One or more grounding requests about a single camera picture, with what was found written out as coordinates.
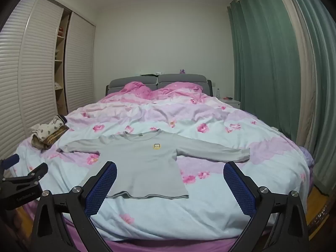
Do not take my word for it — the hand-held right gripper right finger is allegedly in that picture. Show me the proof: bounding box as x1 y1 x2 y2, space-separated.
223 161 309 252

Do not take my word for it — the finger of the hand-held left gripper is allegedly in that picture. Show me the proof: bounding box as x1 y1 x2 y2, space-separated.
0 163 49 187
0 154 20 172

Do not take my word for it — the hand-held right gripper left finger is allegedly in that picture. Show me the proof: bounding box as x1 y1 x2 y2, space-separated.
31 161 118 252

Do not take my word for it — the grey long-sleeve shirt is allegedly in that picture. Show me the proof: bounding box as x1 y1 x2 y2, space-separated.
56 129 250 199

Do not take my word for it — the white patterned garment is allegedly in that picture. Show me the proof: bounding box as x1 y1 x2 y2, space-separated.
31 115 67 141

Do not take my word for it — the pink floral duvet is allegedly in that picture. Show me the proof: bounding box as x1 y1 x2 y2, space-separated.
12 82 311 242

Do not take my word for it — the white nightstand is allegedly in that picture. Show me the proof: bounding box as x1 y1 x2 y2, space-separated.
219 98 240 109

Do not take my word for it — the white louvered wardrobe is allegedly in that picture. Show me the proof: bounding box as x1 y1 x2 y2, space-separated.
0 0 96 160

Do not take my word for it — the green curtain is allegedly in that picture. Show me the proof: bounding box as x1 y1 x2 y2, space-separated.
227 0 300 143
283 0 336 189

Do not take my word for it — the grey padded headboard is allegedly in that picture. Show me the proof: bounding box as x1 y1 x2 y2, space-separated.
106 73 213 97

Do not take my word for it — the beige curtain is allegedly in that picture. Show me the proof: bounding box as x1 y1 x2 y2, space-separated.
272 0 317 147

